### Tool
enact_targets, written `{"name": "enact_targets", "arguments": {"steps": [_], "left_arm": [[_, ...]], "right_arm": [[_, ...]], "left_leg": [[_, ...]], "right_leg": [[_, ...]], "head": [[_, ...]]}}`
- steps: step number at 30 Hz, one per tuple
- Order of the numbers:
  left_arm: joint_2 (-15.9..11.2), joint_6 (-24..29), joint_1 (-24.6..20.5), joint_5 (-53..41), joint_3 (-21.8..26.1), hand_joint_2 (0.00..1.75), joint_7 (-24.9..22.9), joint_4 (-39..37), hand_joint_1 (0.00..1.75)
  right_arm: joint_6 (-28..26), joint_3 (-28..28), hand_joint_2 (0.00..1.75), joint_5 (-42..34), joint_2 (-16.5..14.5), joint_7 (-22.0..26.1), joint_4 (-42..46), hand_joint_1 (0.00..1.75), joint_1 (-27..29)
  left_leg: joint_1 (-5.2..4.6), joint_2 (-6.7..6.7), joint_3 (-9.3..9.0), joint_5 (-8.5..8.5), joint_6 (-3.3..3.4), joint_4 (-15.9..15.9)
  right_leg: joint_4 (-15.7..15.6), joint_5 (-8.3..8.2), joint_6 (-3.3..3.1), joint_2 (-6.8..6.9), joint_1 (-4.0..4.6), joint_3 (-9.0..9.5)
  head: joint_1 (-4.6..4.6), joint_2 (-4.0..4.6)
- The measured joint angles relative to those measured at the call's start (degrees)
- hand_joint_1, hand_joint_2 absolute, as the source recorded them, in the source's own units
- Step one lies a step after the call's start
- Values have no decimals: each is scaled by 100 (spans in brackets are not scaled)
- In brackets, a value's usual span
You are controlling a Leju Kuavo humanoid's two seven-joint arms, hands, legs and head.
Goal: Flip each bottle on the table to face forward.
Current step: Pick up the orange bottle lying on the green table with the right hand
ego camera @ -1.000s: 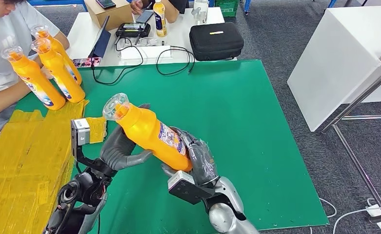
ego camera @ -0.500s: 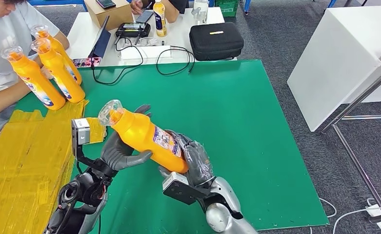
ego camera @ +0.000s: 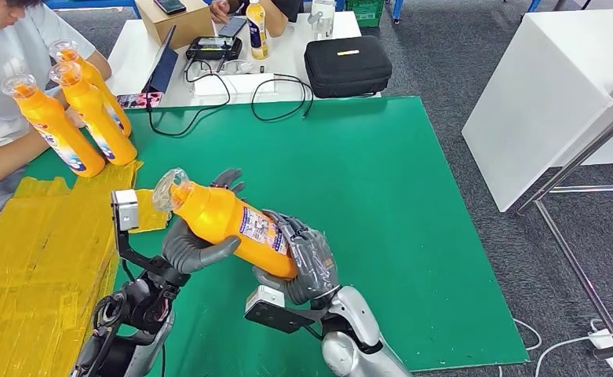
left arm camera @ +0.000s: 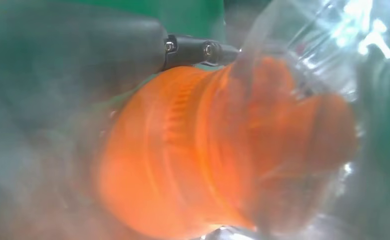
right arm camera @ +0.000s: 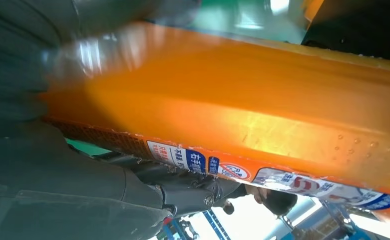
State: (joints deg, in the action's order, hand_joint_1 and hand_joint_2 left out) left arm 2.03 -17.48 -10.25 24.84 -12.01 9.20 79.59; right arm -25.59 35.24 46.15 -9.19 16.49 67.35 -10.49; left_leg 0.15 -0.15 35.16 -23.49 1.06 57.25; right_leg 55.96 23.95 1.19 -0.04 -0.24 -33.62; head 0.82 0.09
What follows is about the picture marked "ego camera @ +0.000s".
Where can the person's left hand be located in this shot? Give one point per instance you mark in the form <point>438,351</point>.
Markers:
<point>74,118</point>

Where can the person's right hand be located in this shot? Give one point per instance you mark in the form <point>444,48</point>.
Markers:
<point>221,9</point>

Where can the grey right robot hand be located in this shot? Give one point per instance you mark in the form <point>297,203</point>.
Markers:
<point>314,265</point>

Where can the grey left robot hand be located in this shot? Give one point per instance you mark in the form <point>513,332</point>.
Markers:
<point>186,249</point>

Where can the orange detergent bottle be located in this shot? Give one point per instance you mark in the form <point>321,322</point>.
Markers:
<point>56,130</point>
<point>98,78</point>
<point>95,119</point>
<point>217,216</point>

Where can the grey smartphone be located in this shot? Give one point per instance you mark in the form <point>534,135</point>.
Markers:
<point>232,27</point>

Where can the smartphone with colourful screen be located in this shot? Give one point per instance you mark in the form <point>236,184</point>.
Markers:
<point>139,100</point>

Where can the person's right forearm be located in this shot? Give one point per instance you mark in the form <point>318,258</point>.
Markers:
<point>4,158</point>

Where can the person's left forearm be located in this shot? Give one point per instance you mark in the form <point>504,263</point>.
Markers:
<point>277,18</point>
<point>100,65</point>

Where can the yellow drink bottle blue label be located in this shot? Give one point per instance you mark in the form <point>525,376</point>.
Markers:
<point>257,37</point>

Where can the black handheld screen controller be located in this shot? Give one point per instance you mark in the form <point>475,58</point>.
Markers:
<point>214,48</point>

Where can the brown cardboard box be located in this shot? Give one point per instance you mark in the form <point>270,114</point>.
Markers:
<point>181,26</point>

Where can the black smartphone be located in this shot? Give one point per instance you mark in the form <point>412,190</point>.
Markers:
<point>170,5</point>

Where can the clear safety glasses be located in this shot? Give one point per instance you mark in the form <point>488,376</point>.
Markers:
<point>237,66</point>

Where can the white flat box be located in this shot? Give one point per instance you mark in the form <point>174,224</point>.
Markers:
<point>237,86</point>

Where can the dark blue tablet case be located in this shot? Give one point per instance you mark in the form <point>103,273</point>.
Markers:
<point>161,67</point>

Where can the white table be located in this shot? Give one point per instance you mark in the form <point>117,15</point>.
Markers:
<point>545,78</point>
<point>285,66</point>

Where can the clear water jug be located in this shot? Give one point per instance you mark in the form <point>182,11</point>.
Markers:
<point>322,21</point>

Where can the black zip carrying case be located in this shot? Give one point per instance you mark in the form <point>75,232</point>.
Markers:
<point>347,67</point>

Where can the green plastic crate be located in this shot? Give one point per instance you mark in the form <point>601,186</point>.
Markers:
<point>366,13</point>

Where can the yellow plastic sheet stack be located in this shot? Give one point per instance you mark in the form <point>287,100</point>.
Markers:
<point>25,281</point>

